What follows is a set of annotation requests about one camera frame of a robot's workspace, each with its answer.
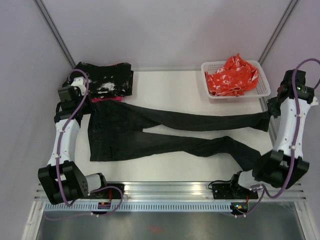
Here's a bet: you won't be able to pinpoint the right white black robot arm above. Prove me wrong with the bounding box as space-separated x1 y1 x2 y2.
227 69 318 199

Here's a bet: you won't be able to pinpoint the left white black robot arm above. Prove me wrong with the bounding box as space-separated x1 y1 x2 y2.
37 83 109 207

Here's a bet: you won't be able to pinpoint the folded black white trousers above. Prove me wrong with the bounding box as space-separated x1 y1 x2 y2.
75 62 134 99

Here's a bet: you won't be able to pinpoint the white plastic basket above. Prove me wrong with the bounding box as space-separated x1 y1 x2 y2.
201 60 271 100

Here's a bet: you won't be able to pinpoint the orange white garment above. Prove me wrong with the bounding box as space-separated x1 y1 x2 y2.
204 53 259 97

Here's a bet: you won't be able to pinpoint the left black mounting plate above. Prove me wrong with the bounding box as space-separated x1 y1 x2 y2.
87 183 125 200

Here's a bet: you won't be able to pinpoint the black mounting plate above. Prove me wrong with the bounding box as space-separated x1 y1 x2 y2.
208 183 259 200
87 183 125 200

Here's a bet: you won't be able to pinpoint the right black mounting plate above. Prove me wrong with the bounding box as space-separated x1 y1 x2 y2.
208 183 259 200

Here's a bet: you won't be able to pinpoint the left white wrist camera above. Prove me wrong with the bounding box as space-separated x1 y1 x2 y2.
71 77 87 96

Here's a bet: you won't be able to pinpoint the right aluminium frame post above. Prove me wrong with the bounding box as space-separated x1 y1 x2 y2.
258 0 300 65

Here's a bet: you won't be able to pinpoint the aluminium frame post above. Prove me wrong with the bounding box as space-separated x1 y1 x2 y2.
33 0 76 68
258 0 300 65

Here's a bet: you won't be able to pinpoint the left aluminium frame post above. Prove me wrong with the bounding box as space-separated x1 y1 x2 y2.
33 0 76 68

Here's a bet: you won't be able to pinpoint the slotted grey cable duct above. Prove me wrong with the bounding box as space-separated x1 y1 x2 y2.
44 201 232 213

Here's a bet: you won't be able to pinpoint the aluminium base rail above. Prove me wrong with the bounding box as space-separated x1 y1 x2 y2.
33 181 307 202

